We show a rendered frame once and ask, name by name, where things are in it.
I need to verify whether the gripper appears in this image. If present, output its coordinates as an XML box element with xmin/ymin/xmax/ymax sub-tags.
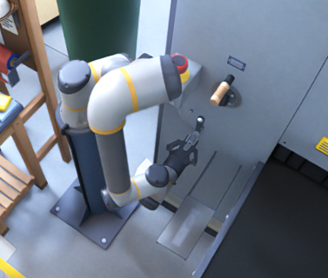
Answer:
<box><xmin>163</xmin><ymin>130</ymin><xmax>202</xmax><ymax>181</ymax></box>

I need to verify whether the grey scraper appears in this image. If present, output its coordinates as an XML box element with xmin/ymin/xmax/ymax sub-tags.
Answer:
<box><xmin>6</xmin><ymin>50</ymin><xmax>31</xmax><ymax>88</ymax></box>

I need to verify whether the grey sander body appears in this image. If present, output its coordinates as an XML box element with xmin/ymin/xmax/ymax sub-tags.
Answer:
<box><xmin>151</xmin><ymin>0</ymin><xmax>328</xmax><ymax>278</ymax></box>

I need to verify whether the blue name plate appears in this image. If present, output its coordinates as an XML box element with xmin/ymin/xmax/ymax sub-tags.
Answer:
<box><xmin>227</xmin><ymin>55</ymin><xmax>247</xmax><ymax>71</ymax></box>

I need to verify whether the black table clamp lever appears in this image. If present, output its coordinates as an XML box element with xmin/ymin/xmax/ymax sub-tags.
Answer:
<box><xmin>193</xmin><ymin>115</ymin><xmax>206</xmax><ymax>137</ymax></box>

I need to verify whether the red mushroom stop button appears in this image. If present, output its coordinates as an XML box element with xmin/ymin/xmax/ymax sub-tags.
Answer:
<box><xmin>171</xmin><ymin>53</ymin><xmax>191</xmax><ymax>85</ymax></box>

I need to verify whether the grey control box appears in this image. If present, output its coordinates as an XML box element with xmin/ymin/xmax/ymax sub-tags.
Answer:
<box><xmin>177</xmin><ymin>59</ymin><xmax>204</xmax><ymax>109</ymax></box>

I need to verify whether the blue cloth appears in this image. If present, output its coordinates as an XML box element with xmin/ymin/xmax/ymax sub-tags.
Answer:
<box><xmin>0</xmin><ymin>96</ymin><xmax>24</xmax><ymax>122</ymax></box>

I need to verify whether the dark green cylinder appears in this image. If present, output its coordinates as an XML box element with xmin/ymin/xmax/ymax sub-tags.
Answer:
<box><xmin>56</xmin><ymin>0</ymin><xmax>142</xmax><ymax>64</ymax></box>

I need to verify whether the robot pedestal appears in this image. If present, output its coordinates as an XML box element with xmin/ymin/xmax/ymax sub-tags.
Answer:
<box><xmin>50</xmin><ymin>103</ymin><xmax>140</xmax><ymax>250</ymax></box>

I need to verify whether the white paper tag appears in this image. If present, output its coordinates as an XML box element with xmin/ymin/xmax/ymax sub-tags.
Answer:
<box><xmin>0</xmin><ymin>13</ymin><xmax>20</xmax><ymax>36</ymax></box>

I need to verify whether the black conveyor table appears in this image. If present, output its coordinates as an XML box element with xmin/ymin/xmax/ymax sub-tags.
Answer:
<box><xmin>191</xmin><ymin>143</ymin><xmax>328</xmax><ymax>278</ymax></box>

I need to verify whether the wooden workbench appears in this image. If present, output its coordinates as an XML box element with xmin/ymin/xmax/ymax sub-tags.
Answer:
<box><xmin>0</xmin><ymin>0</ymin><xmax>72</xmax><ymax>236</ymax></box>

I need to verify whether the red roll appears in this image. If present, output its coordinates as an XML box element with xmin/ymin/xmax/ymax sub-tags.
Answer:
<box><xmin>0</xmin><ymin>41</ymin><xmax>20</xmax><ymax>76</ymax></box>

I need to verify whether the wooden handled hand crank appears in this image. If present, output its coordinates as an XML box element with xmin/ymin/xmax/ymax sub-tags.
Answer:
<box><xmin>209</xmin><ymin>74</ymin><xmax>237</xmax><ymax>108</ymax></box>

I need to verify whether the grey round flange plate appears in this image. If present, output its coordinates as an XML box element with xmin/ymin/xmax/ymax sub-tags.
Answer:
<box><xmin>213</xmin><ymin>82</ymin><xmax>243</xmax><ymax>109</ymax></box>

